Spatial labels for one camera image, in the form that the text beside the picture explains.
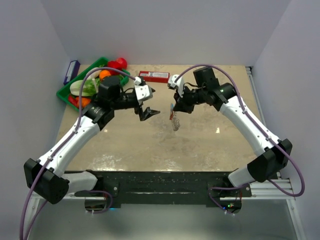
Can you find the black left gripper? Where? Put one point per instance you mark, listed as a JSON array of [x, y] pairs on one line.
[[147, 113]]

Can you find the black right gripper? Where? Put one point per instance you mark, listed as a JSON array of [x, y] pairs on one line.
[[181, 104]]

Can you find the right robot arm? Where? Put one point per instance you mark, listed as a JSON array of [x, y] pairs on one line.
[[271, 152]]

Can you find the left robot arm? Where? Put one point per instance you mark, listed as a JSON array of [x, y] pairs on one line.
[[46, 176]]

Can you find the red rectangular box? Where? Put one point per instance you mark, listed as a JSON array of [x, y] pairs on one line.
[[154, 76]]

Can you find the red bell pepper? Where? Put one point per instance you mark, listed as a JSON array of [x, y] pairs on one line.
[[114, 65]]

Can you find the red tomato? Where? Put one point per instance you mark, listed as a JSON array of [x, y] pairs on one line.
[[122, 62]]

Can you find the white radish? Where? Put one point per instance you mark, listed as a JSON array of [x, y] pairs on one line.
[[95, 82]]

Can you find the green leafy cabbage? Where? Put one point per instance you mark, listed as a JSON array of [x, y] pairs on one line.
[[88, 88]]

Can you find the small orange pepper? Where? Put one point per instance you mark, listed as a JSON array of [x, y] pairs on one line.
[[83, 102]]

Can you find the red chili pepper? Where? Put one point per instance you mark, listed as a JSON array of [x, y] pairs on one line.
[[72, 100]]

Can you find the purple box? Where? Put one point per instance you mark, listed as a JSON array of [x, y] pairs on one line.
[[72, 71]]

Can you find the green plastic tray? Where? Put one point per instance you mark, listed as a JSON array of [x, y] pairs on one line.
[[64, 92]]

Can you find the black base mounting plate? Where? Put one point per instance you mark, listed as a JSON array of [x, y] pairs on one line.
[[170, 188]]

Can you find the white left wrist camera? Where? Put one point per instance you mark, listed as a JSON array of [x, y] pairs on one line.
[[139, 87]]

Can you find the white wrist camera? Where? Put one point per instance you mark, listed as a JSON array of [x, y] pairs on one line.
[[176, 82], [139, 87]]

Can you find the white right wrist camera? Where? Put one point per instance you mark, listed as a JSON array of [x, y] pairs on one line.
[[176, 82]]

